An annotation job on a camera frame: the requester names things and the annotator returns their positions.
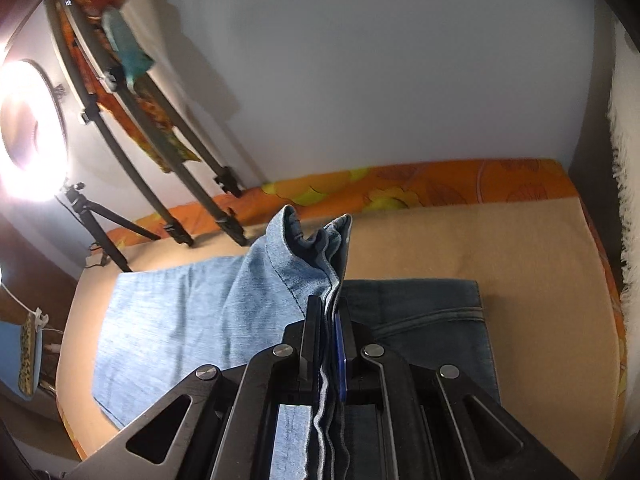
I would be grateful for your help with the colourful patterned scarf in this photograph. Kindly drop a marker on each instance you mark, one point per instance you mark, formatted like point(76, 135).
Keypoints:
point(127, 55)

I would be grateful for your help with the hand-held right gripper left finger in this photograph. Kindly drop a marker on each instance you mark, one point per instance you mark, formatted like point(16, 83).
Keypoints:
point(314, 340)

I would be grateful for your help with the orange floral sheet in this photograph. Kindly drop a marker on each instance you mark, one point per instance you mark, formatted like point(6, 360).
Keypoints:
point(450, 180)

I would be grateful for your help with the beige cloth mat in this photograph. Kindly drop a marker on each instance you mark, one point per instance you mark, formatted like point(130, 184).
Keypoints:
point(500, 240)

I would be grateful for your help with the tall grey tripod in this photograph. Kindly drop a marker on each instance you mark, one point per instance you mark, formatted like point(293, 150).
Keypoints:
point(150, 185)

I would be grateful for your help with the white clip lamp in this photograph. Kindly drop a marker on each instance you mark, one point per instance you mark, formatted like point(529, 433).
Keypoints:
point(20, 305)

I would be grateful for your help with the light blue denim pants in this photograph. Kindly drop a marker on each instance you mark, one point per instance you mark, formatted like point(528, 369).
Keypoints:
point(200, 310)

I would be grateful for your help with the small black tripod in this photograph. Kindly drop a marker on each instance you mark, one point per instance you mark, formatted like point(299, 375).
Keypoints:
point(107, 245)

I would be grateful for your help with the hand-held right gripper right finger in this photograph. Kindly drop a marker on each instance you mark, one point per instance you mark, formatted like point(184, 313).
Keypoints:
point(343, 360)

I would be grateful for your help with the white green striped blanket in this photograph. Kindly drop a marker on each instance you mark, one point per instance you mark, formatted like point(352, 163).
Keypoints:
point(631, 160)

